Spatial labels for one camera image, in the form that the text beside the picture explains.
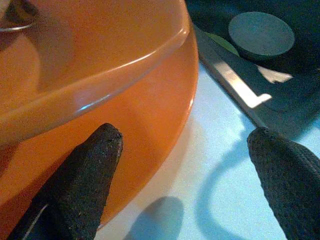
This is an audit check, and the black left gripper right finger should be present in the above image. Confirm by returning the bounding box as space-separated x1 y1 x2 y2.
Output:
246 127 320 240

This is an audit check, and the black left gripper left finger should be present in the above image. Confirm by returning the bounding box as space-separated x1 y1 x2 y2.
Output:
7 122 124 240

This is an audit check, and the silver metal spoon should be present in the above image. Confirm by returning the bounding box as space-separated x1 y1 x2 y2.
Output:
0 0 41 33

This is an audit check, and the stainless steel sink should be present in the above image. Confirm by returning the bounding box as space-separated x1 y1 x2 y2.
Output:
186 0 320 141

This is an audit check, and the orange plastic plate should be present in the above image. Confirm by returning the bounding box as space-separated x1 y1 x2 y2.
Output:
0 27 200 231

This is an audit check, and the orange plastic bowl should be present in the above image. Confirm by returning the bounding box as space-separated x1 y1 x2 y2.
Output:
0 0 193 126

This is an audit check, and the grey round drain plug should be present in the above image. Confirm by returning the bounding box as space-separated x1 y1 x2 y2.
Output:
227 11 296 62

